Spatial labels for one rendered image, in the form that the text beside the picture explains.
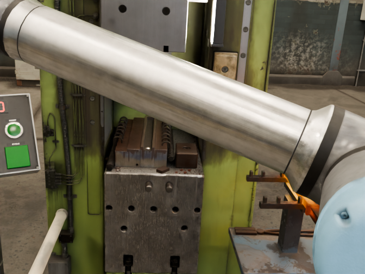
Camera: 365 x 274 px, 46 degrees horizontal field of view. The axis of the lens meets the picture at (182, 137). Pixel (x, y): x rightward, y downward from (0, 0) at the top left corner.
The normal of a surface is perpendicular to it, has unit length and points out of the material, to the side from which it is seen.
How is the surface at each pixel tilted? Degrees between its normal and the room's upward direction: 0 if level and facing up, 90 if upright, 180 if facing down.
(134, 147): 0
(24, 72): 90
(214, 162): 90
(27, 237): 0
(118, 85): 97
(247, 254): 0
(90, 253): 90
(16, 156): 60
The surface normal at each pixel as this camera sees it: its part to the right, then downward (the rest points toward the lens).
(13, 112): 0.43, -0.20
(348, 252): -0.33, 0.17
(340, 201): -0.69, -0.73
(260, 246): 0.05, -0.94
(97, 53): -0.14, -0.22
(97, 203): 0.04, 0.33
